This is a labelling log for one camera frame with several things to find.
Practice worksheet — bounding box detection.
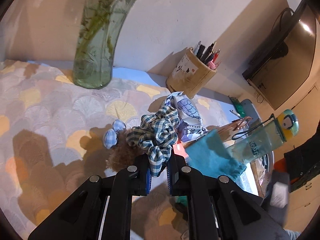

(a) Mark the teal knitted pouch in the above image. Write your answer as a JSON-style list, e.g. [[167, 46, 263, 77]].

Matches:
[[185, 130, 246, 181]]

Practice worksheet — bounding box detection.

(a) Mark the blue gingham hair bow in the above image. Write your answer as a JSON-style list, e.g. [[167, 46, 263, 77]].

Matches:
[[103, 119, 126, 150]]

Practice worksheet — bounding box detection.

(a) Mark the pink bag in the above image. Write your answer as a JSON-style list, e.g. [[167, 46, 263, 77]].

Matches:
[[173, 140, 189, 159]]

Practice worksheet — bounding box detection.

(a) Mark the woven round basket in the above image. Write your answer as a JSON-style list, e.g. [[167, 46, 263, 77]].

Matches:
[[250, 154, 273, 198]]

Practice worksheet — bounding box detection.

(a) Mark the brown leather pouch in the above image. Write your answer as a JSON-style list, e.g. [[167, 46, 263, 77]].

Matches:
[[216, 116, 253, 142]]

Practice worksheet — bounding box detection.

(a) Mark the teal water bottle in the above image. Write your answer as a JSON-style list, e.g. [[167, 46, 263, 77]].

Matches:
[[227, 109, 299, 164]]

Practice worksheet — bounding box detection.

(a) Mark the person in black coat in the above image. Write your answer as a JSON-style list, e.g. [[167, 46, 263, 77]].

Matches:
[[262, 127, 319, 238]]

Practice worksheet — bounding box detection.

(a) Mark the white pen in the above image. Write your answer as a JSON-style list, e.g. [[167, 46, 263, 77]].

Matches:
[[229, 109, 241, 118]]

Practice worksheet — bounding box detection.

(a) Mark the bamboo pen holder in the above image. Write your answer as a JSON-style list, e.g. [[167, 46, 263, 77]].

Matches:
[[165, 42, 220, 99]]

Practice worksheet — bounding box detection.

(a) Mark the glass flower vase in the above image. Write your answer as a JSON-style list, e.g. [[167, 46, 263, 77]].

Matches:
[[73, 0, 136, 89]]

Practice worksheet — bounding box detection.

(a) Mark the wall television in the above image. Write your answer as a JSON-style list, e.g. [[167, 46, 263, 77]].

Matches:
[[242, 0, 317, 109]]

